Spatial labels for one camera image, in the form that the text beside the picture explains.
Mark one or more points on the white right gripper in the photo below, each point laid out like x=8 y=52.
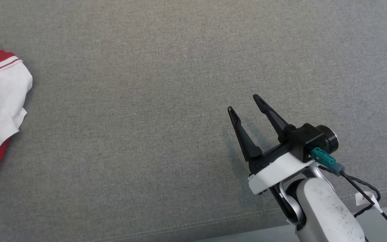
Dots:
x=277 y=171

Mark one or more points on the red and white basketball jersey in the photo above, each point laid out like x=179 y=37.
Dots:
x=2 y=97

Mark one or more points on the grey fabric sofa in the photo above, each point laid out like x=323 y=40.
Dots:
x=146 y=101

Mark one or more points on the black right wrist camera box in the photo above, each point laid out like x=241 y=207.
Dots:
x=306 y=141

